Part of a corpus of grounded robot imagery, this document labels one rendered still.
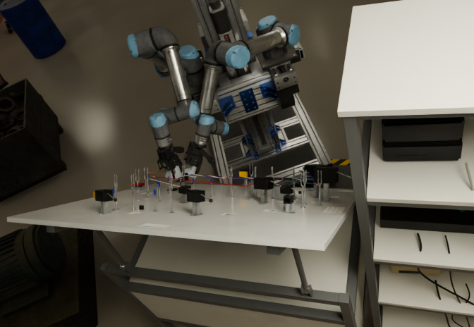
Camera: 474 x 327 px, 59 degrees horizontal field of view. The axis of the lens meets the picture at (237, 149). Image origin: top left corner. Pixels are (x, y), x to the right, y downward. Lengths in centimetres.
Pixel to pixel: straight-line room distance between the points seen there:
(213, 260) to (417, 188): 115
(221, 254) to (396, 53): 136
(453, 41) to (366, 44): 23
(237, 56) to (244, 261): 102
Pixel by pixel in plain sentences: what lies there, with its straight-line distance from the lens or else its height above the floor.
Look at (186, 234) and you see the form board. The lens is 130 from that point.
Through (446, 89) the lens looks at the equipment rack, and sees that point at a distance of 114.
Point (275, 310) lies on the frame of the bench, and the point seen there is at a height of 80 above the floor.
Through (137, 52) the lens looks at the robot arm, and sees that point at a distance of 214.
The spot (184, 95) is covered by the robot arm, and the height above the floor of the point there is 146.
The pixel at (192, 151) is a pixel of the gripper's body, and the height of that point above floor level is 116.
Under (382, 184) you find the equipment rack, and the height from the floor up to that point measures 146.
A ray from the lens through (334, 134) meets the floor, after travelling 363.
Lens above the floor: 259
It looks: 44 degrees down
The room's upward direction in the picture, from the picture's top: 23 degrees counter-clockwise
